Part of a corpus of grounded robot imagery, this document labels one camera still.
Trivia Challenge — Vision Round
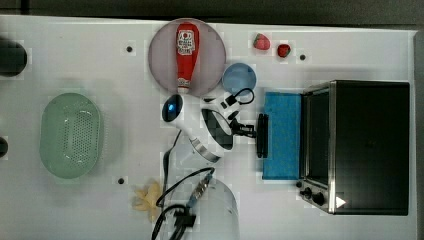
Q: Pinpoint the red plush strawberry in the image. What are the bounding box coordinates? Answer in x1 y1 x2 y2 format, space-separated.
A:
277 44 291 58

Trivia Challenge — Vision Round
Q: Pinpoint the yellow plush star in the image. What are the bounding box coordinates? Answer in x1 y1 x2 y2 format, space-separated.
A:
133 181 162 223

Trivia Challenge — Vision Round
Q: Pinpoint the grey round plate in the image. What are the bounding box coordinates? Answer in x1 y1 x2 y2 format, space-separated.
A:
148 18 226 96

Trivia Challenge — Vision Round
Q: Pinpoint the black cylinder post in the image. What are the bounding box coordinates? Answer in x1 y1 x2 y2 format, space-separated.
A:
0 38 28 77
0 137 9 158

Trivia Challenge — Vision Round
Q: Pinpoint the blue bowl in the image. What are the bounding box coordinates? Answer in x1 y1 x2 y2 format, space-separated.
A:
221 63 257 96

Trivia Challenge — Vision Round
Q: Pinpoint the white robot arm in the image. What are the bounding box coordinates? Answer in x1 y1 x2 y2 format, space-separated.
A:
152 94 256 240

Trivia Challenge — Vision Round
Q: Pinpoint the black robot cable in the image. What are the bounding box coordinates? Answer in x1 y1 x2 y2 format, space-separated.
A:
150 87 256 240

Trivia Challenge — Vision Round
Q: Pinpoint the black toaster oven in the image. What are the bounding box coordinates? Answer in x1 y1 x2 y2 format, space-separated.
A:
297 80 410 216

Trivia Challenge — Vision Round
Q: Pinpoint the pink plush strawberry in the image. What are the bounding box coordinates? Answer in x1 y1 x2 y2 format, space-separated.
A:
253 33 270 51

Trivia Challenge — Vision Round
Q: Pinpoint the black oven door handle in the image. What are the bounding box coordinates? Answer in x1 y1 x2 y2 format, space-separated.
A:
256 114 269 158

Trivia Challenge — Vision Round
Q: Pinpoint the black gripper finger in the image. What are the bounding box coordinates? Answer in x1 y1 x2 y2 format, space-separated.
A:
239 124 255 132
239 131 257 138

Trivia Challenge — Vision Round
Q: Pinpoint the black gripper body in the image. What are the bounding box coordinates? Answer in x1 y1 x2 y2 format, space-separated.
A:
228 111 244 136

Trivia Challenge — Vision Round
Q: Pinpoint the red plush ketchup bottle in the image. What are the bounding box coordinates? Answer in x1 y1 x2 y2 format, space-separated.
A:
176 22 200 94

